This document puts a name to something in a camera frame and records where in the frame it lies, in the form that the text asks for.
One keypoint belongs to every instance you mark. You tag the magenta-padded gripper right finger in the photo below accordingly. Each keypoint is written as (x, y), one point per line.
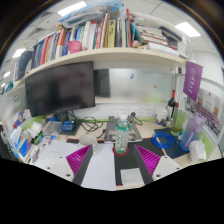
(150, 161)

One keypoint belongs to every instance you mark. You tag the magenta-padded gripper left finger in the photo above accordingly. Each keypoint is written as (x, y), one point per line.
(78, 161)

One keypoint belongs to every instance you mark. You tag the green-labelled clear drink bottle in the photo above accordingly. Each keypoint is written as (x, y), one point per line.
(122, 135)

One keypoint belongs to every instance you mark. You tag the purple translucent water jug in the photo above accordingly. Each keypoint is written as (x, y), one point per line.
(191, 133)

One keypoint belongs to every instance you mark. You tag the black red-edged notebook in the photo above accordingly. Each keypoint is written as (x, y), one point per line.
(72, 140)

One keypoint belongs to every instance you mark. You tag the small white napkin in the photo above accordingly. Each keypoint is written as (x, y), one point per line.
(131, 176)

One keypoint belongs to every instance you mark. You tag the printed white paper sheet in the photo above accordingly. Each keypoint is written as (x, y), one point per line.
(55, 153)

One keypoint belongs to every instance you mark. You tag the black desk mat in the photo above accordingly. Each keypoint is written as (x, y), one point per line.
(125, 163)

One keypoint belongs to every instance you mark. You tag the dark blue mouse pad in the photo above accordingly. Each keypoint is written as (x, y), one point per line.
(175, 151)

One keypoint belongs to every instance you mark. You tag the blue electronics board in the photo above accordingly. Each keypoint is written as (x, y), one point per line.
(69, 126)

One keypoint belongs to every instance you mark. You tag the clear plastic box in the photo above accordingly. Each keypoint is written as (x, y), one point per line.
(52, 128)

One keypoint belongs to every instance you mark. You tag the grey metal laptop stand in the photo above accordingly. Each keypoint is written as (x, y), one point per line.
(111, 131)

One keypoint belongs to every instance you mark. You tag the green glass container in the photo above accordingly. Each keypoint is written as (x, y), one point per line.
(177, 123)

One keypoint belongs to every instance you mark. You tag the white mug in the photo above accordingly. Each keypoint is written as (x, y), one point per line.
(162, 115)

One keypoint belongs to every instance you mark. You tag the crumpled white tissue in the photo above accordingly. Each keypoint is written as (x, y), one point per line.
(197, 151)

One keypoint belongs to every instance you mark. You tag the blue and white carton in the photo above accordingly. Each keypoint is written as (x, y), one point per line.
(21, 145)

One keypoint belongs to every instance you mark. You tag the dark wine bottle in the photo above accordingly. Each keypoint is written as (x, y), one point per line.
(172, 103)

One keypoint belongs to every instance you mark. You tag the group photo poster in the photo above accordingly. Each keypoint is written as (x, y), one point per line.
(206, 111)

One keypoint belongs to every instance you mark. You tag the black computer monitor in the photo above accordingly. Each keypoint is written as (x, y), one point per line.
(60, 88)

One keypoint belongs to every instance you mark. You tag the purple hanging pennant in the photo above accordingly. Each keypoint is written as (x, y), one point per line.
(192, 81)

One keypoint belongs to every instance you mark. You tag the ceiling light panels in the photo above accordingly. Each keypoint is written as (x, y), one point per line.
(71, 8)

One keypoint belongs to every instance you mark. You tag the white wall socket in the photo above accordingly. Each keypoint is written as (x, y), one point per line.
(119, 111)
(148, 110)
(134, 111)

